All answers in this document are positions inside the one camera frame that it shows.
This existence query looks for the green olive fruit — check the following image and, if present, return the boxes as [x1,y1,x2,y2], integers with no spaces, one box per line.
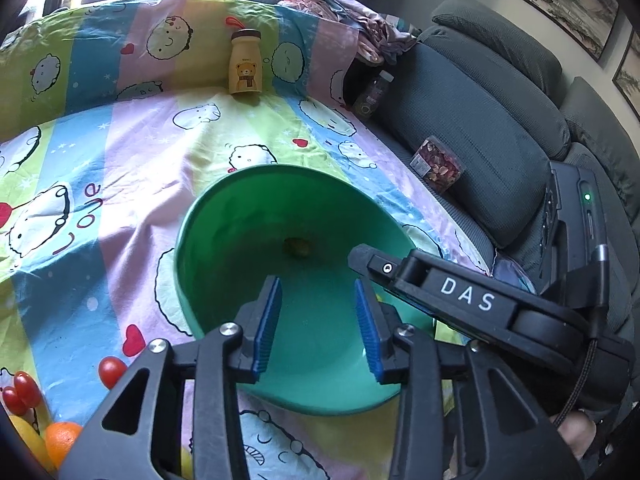
[282,237,312,259]

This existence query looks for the red cherry tomato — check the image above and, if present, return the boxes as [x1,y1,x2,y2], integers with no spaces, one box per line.
[98,356,128,390]

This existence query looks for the green plastic bowl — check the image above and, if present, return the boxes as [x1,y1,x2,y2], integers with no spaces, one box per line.
[174,165,413,416]

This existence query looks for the yellow lemon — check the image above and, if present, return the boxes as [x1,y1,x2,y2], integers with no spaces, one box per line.
[9,415,55,474]

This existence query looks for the person's hand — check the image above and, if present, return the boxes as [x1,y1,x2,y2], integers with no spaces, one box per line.
[558,411,597,460]

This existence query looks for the yellow pear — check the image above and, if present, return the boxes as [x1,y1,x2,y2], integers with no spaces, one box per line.
[180,446,193,480]

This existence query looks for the orange fruit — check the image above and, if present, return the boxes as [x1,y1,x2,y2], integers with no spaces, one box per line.
[43,422,82,469]

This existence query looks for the snack packet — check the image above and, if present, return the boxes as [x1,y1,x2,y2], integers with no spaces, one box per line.
[409,136,465,194]

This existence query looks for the dark jar by sofa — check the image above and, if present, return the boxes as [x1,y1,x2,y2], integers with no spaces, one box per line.
[352,70,394,120]

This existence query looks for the dark grey sofa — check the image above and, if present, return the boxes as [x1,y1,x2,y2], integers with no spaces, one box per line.
[374,0,639,341]

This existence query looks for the yellow bear bottle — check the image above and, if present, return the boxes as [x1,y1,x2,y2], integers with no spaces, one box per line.
[228,28,262,94]

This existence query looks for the pile of patterned clothes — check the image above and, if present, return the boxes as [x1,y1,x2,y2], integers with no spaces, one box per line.
[279,0,422,66]

